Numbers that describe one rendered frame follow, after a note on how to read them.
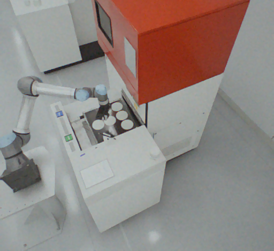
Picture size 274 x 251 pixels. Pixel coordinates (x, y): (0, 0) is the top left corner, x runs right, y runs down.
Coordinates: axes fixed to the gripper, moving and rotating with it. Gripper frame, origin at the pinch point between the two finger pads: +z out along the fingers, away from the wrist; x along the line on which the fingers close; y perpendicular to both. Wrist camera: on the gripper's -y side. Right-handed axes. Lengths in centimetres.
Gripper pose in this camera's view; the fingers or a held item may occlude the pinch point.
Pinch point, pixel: (105, 120)
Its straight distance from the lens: 201.0
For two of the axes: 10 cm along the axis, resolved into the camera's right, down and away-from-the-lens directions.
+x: -9.2, -3.0, 2.5
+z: 0.1, 6.3, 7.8
